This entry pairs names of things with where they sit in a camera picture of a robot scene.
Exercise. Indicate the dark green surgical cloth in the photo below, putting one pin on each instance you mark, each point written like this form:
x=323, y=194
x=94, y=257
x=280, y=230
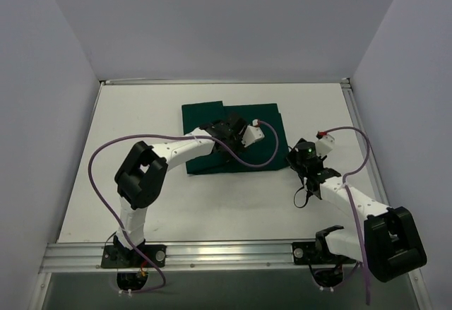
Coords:
x=195, y=115

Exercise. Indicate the aluminium rail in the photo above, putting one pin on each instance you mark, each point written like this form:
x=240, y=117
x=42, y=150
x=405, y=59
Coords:
x=180, y=256
x=364, y=143

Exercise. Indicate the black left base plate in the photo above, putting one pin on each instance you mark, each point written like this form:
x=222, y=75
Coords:
x=116, y=257

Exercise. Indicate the aluminium front rail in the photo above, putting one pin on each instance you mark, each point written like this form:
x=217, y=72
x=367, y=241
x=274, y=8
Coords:
x=180, y=256

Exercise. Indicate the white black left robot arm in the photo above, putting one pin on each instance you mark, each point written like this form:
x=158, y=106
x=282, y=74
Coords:
x=141, y=175

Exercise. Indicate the aluminium right side rail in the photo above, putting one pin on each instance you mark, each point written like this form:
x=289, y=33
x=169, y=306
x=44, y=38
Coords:
x=364, y=143

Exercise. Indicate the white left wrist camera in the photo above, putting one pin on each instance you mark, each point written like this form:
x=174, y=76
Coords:
x=252, y=135

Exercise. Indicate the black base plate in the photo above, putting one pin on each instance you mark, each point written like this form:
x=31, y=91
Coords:
x=116, y=257
x=305, y=253

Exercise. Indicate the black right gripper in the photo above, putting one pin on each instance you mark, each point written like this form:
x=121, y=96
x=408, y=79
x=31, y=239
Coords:
x=294, y=158

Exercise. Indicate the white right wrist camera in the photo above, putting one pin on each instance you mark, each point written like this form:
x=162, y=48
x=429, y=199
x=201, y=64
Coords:
x=324, y=144

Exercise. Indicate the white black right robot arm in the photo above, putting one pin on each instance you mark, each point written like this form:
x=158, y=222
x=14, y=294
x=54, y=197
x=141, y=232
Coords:
x=385, y=238

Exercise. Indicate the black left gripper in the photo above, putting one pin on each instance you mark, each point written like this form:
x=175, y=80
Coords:
x=234, y=126

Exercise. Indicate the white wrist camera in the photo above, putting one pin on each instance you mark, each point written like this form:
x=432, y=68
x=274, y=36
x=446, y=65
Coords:
x=252, y=135
x=324, y=144

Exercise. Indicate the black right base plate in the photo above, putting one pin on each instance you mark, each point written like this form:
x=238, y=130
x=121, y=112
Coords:
x=305, y=253

